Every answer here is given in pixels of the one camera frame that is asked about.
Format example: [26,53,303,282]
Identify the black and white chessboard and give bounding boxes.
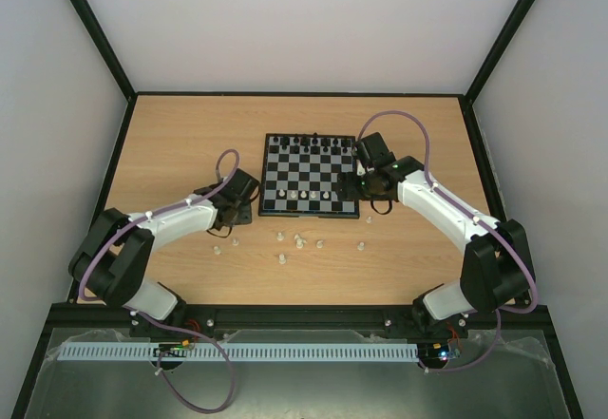
[258,133,360,219]

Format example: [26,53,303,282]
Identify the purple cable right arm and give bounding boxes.
[358,110,541,373]

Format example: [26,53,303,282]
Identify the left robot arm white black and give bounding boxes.
[68,168,259,321]

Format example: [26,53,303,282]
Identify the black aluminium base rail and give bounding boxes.
[47,302,552,333]

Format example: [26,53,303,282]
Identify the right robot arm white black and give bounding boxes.
[334,133,535,335]

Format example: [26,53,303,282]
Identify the light blue slotted cable duct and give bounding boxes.
[57,342,419,363]

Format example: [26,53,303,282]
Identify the black cage frame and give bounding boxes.
[9,0,585,419]

